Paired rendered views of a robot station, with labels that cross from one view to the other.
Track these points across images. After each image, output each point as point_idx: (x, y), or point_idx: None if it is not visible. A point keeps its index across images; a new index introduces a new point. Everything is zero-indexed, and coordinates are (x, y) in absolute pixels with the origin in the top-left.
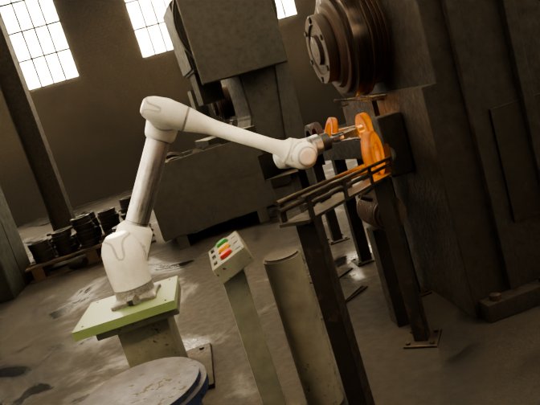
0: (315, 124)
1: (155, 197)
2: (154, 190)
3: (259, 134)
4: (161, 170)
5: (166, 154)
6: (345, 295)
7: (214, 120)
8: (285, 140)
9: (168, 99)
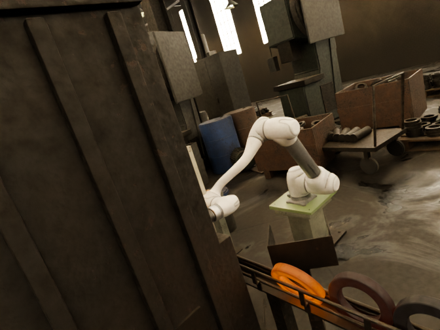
0: (342, 273)
1: (301, 167)
2: (297, 164)
3: (221, 177)
4: (292, 156)
5: (289, 150)
6: (273, 328)
7: (243, 152)
8: (210, 190)
9: (254, 125)
